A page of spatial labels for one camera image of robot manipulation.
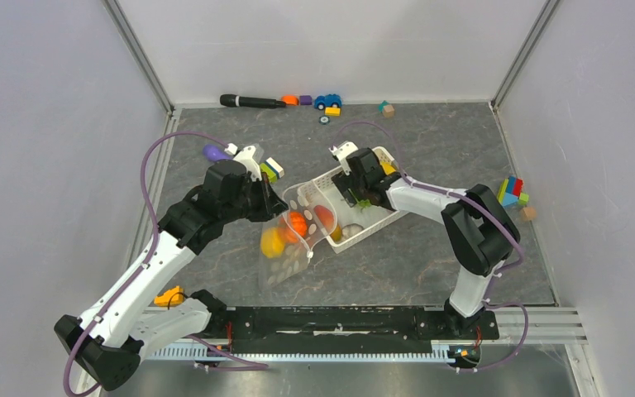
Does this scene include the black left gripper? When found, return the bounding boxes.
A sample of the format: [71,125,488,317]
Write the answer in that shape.
[222,171,289,223]

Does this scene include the green toy grapes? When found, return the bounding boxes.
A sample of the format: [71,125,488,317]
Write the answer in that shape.
[355,199,371,210]

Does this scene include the yellow orange toy fruit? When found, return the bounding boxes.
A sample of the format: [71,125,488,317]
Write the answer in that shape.
[260,227,285,259]

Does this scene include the orange toy pumpkin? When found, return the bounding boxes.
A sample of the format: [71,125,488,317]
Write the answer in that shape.
[279,211,308,244]

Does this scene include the clear zip top bag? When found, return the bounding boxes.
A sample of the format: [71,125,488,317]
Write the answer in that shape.
[258,182,337,292]

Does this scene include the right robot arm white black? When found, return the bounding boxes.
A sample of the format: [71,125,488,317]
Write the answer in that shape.
[330,141,521,337]

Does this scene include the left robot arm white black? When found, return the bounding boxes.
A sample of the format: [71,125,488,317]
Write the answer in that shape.
[55,160,289,391]

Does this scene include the white perforated plastic basket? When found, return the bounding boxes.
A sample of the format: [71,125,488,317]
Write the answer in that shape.
[297,165,405,254]

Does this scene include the green blue white brick stack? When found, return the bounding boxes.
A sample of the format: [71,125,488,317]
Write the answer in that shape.
[260,157,285,183]

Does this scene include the white toy garlic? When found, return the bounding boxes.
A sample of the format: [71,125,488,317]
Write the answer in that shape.
[341,223,365,240]

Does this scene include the wooden toy cube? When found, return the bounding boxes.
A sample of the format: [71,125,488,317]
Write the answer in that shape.
[381,104,395,118]

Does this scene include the yellow toy brick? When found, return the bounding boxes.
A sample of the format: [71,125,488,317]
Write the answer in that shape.
[324,107,341,117]

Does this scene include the blue toy car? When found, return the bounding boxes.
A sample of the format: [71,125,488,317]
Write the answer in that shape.
[313,93,342,111]

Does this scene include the black microphone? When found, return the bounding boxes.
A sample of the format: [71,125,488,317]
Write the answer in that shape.
[219,93,287,109]

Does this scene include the purple toy block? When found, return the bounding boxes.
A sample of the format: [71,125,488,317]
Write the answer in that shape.
[298,95,313,106]

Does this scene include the orange toy piece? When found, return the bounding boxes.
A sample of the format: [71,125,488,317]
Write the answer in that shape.
[280,95,300,106]

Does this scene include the multicolour block stack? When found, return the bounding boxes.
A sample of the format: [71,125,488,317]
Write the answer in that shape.
[496,175,529,208]

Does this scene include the light wooden cube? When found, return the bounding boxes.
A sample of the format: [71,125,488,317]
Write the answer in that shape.
[519,206,537,222]

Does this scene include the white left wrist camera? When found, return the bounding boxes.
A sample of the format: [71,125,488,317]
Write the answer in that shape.
[223,143,265,180]

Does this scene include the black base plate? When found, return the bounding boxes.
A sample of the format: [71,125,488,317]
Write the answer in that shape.
[197,306,500,355]

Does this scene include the white slotted cable duct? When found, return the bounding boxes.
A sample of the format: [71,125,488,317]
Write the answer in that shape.
[147,340,455,364]

